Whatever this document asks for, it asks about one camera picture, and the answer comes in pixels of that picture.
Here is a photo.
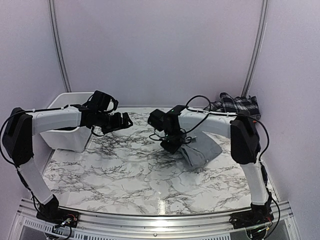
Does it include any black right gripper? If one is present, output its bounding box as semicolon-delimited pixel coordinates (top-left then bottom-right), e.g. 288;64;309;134
160;128;187;154

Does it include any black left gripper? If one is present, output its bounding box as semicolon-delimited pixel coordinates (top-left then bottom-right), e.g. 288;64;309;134
96;111;133;134

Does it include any grey button-up shirt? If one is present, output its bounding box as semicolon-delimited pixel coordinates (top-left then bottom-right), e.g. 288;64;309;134
178;131;223;169

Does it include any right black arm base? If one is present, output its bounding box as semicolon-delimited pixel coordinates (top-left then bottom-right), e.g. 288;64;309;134
229;202;274;229

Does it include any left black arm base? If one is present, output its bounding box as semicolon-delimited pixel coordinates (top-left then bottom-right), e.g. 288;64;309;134
33;195;79;228

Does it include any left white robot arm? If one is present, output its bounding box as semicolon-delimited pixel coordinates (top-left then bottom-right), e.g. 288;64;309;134
2;104;133;223

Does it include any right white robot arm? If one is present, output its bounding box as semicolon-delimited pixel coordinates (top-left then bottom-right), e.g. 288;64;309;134
148;105;271;224

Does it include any white plastic laundry bin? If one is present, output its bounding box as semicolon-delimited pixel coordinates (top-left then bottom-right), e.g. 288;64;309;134
40;92;93;152

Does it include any black white plaid shirt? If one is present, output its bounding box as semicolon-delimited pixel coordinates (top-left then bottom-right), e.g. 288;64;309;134
204;92;261;120

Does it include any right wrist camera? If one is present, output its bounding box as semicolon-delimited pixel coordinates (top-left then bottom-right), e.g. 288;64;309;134
147;109;166;132

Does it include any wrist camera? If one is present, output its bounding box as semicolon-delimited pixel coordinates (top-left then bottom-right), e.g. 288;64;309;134
147;109;166;132
87;90;119;114

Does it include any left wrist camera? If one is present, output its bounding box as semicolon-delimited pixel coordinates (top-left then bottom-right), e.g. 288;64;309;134
87;90;119;114

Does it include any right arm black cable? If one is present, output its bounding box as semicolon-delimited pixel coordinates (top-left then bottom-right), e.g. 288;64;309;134
149;94;271;161

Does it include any right aluminium wall post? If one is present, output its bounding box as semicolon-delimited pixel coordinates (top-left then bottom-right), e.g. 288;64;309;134
241;0;270;97

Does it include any aluminium wall post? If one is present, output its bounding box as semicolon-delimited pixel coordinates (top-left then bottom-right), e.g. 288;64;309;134
241;0;270;97
47;0;72;93

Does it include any left aluminium wall post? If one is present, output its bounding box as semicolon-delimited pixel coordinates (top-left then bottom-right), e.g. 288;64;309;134
47;0;72;93

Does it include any aluminium front frame rail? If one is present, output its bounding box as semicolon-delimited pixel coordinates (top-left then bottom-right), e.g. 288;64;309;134
8;198;302;240

